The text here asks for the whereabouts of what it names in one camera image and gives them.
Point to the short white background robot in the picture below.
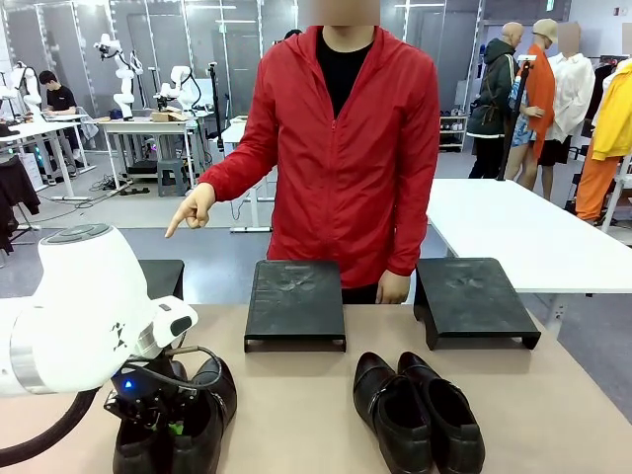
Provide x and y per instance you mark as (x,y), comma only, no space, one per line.
(180,89)

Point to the person right forearm red sleeve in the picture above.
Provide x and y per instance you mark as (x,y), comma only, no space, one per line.
(237,170)

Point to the mannequin in orange garment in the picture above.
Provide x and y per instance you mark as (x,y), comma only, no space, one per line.
(535,99)

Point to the white robot beside seated person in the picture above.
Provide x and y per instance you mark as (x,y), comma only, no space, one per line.
(24,89)

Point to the cardboard box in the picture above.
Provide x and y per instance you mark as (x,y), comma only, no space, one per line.
(167,116)

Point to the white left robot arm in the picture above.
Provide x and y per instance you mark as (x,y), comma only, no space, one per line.
(89,296)

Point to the person in white shirt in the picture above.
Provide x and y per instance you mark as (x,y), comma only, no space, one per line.
(573,94)

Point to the grey plastic stool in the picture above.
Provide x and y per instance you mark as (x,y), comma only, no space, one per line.
(172,178)

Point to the hanging black garment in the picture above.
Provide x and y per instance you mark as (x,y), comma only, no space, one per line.
(15,192)

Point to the black shoe stand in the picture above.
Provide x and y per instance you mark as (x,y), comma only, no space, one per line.
(165,279)
(295,298)
(471,296)

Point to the person left hand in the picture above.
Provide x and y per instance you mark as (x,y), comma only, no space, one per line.
(394,287)

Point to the large white table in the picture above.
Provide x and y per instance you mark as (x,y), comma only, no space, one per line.
(518,232)

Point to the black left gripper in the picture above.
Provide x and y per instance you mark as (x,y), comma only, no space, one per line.
(143,390)

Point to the tall white background robot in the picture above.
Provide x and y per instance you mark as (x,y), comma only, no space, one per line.
(121,84)

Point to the black camera stand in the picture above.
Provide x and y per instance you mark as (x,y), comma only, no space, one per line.
(216,103)

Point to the person torso red jacket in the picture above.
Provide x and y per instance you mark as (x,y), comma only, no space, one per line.
(345,158)

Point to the person left forearm red sleeve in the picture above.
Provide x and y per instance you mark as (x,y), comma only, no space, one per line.
(410,232)

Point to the mannequin yellow hoodie orange trousers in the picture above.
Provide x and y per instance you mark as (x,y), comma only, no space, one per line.
(609,128)

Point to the mannequin in dark jacket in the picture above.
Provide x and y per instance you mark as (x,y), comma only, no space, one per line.
(494,99)

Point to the seated person black shirt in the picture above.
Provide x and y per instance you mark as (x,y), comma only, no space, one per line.
(60,103)

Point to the person right hand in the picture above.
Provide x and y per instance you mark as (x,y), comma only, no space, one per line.
(197,205)

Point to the white background work table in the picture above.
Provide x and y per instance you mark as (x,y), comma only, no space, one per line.
(148,129)

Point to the white table behind person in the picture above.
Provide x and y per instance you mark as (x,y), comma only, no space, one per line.
(242,148)

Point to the white desk of seated person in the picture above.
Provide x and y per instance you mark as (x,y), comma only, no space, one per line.
(39,135)

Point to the white shoe rack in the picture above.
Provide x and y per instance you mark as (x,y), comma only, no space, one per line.
(452,132)

